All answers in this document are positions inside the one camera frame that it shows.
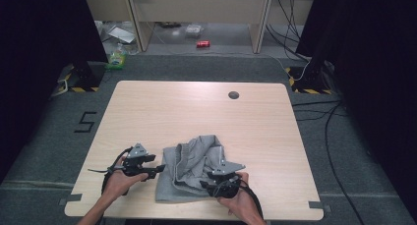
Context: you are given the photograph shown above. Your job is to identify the grey shorts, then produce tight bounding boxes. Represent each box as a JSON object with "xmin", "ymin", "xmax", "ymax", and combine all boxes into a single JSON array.
[{"xmin": 154, "ymin": 134, "xmax": 231, "ymax": 203}]

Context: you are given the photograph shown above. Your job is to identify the black stand base striped tape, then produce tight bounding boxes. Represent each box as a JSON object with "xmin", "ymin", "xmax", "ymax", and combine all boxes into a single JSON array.
[
  {"xmin": 284, "ymin": 61, "xmax": 334, "ymax": 95},
  {"xmin": 55, "ymin": 61, "xmax": 107, "ymax": 93}
]

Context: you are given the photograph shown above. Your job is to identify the beige desk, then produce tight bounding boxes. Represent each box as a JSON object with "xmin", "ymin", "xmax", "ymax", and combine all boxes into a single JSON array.
[{"xmin": 82, "ymin": 0, "xmax": 319, "ymax": 54}]

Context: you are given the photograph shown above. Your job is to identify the black socket cable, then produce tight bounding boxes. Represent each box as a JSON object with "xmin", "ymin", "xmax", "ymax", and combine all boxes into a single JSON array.
[
  {"xmin": 276, "ymin": 0, "xmax": 302, "ymax": 41},
  {"xmin": 265, "ymin": 23, "xmax": 311, "ymax": 63}
]

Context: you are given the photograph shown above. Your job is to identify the clear plastic container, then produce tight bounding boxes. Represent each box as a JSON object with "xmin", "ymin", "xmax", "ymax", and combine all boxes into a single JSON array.
[{"xmin": 184, "ymin": 24, "xmax": 205, "ymax": 39}]

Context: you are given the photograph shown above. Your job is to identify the grey tape piece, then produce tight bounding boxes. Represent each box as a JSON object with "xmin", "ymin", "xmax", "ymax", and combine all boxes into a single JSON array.
[
  {"xmin": 58, "ymin": 193, "xmax": 84, "ymax": 206},
  {"xmin": 308, "ymin": 200, "xmax": 332, "ymax": 214}
]

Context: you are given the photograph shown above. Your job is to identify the black curtain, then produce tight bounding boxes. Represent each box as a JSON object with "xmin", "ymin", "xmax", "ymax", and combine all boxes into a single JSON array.
[
  {"xmin": 0, "ymin": 0, "xmax": 109, "ymax": 184},
  {"xmin": 295, "ymin": 0, "xmax": 417, "ymax": 214}
]

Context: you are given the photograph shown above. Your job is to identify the person's right hand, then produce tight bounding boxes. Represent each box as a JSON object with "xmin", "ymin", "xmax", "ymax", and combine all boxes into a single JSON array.
[{"xmin": 216, "ymin": 171, "xmax": 261, "ymax": 225}]

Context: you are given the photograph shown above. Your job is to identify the long black floor cable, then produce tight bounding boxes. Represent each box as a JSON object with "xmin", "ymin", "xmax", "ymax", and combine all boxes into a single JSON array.
[{"xmin": 324, "ymin": 101, "xmax": 366, "ymax": 225}]

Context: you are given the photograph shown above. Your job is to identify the white sheet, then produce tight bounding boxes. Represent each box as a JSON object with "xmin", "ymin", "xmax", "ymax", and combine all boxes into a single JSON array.
[{"xmin": 107, "ymin": 26, "xmax": 137, "ymax": 44}]

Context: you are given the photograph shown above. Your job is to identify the green packet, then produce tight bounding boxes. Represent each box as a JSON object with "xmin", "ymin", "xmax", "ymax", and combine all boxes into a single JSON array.
[{"xmin": 104, "ymin": 42, "xmax": 129, "ymax": 71}]

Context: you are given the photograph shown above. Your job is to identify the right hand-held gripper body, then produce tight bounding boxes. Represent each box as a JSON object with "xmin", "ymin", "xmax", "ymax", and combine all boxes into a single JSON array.
[{"xmin": 206, "ymin": 159, "xmax": 247, "ymax": 199}]

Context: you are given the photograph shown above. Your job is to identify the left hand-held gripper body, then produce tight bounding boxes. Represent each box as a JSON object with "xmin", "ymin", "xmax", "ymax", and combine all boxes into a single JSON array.
[{"xmin": 121, "ymin": 142, "xmax": 157, "ymax": 178}]

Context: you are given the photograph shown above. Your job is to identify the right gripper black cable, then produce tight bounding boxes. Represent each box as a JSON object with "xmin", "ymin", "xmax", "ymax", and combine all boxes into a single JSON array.
[{"xmin": 238, "ymin": 179, "xmax": 266, "ymax": 220}]

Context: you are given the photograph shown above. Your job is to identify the white cable loop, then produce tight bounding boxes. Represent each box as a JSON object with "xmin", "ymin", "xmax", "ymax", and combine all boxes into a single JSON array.
[{"xmin": 50, "ymin": 79, "xmax": 70, "ymax": 98}]

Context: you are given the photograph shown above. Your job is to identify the person's left hand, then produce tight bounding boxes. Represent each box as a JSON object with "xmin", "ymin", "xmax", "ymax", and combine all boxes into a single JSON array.
[{"xmin": 101, "ymin": 155, "xmax": 149, "ymax": 203}]

